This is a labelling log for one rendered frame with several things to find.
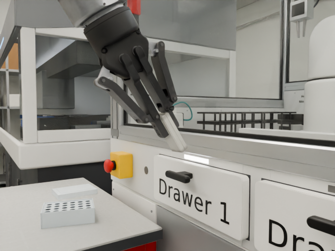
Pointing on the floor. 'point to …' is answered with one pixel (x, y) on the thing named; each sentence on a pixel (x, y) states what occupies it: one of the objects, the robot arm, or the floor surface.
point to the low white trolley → (14, 204)
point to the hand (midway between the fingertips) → (170, 132)
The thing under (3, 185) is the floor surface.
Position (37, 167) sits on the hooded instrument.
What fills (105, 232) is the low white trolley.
